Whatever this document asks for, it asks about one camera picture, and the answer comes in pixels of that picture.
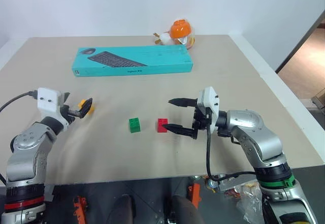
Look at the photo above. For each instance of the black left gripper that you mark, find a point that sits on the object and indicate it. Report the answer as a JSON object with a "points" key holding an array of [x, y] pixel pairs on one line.
{"points": [[67, 113]]}

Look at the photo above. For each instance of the brown cardboard box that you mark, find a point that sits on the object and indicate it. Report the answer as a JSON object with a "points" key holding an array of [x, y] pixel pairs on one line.
{"points": [[320, 98]]}

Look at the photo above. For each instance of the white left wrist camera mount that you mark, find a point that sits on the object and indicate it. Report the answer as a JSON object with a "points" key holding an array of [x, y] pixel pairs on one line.
{"points": [[48, 100]]}

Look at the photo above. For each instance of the red toy brick cube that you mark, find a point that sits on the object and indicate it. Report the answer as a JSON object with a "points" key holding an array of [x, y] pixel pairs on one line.
{"points": [[161, 125]]}

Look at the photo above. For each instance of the orange clamp tool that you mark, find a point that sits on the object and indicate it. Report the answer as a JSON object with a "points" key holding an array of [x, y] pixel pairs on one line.
{"points": [[195, 192], [79, 208]]}

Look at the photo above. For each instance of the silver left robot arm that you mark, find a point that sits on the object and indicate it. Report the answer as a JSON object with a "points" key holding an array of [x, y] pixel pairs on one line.
{"points": [[28, 142]]}

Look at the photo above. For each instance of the green toy brick cube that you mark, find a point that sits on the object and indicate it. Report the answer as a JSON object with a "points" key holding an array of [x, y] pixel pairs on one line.
{"points": [[134, 125]]}

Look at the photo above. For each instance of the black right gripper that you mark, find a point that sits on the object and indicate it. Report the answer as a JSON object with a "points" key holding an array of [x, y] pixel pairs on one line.
{"points": [[201, 120]]}

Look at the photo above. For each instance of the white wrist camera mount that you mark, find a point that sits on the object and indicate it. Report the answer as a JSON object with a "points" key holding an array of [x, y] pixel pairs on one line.
{"points": [[48, 100], [209, 102]]}

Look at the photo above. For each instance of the dark rounded shape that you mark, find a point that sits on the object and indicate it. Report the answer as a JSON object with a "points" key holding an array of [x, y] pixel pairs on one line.
{"points": [[185, 210]]}

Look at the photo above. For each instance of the teal keyboard box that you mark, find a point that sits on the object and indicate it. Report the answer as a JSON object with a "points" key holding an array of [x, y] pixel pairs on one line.
{"points": [[132, 60]]}

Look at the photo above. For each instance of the clear plastic bag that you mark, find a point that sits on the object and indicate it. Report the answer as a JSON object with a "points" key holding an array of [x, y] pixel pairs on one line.
{"points": [[250, 201]]}

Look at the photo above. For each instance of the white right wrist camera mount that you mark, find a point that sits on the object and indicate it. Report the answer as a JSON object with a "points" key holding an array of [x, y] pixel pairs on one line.
{"points": [[209, 102]]}

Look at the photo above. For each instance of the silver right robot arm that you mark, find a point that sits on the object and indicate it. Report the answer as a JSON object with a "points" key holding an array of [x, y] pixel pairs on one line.
{"points": [[254, 130]]}

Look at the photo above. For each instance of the orange toy bowl in bag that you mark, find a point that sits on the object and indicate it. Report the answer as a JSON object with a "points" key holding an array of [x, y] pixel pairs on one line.
{"points": [[180, 29]]}

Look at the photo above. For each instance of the yellow toy brick cube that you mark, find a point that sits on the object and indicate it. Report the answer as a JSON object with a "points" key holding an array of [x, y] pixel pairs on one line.
{"points": [[81, 103]]}

